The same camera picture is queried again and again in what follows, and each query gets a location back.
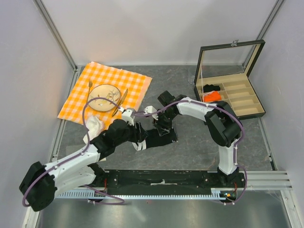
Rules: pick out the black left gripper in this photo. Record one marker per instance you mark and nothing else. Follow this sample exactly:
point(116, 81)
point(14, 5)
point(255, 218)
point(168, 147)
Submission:
point(139, 134)

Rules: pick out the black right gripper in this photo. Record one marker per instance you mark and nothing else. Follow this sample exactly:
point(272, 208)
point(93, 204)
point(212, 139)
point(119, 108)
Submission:
point(159, 122)

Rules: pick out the black white trimmed underwear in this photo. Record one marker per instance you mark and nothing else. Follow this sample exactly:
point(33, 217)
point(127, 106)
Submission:
point(154, 139)

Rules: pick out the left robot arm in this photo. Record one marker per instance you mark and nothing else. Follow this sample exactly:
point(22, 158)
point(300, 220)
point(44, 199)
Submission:
point(41, 182)

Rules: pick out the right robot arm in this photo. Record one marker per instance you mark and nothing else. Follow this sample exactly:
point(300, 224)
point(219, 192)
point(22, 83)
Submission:
point(223, 125)

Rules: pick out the black rolled underwear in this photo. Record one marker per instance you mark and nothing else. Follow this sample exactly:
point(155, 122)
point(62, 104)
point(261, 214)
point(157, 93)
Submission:
point(210, 88)

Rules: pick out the orange rolled underwear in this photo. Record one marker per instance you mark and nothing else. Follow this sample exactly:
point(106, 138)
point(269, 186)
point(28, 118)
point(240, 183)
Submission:
point(211, 96)

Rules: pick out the gold black knife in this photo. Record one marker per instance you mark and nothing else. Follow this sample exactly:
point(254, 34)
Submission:
point(120, 102)

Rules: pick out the white crumpled cloth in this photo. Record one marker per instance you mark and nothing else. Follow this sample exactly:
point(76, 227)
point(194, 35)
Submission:
point(94, 126)

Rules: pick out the orange checkered cloth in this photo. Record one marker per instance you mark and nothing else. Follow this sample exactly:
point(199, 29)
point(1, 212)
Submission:
point(100, 74)

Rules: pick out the beige bird pattern plate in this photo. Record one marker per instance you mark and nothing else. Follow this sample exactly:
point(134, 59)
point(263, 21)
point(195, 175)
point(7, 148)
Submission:
point(109, 94)

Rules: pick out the gold fork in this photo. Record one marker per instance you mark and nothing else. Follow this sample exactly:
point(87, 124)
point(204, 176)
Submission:
point(90, 84)

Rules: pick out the black divided storage box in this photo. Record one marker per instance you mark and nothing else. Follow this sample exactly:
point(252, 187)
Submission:
point(222, 65)

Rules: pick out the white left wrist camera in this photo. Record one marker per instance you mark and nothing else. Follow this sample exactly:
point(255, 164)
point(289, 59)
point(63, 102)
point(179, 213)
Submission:
point(128, 115)

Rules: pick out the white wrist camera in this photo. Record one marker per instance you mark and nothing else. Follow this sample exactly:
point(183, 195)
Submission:
point(151, 111)
point(128, 115)

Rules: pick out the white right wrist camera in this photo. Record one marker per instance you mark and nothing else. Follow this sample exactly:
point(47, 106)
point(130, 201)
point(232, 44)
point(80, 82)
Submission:
point(151, 111)

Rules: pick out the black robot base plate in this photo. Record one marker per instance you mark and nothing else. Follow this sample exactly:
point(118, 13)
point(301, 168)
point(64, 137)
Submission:
point(165, 182)

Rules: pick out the light blue cable duct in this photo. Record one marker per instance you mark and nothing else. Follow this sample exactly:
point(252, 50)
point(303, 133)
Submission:
point(92, 195)

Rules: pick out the aluminium left frame post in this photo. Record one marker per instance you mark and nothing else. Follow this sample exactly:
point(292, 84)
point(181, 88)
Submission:
point(55, 32)

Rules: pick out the aluminium frame post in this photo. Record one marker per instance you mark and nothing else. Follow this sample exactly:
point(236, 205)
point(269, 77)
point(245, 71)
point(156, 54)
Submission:
point(266, 26)
point(55, 32)

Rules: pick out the aluminium right frame post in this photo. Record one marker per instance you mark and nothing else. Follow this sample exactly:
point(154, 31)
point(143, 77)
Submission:
point(266, 26)

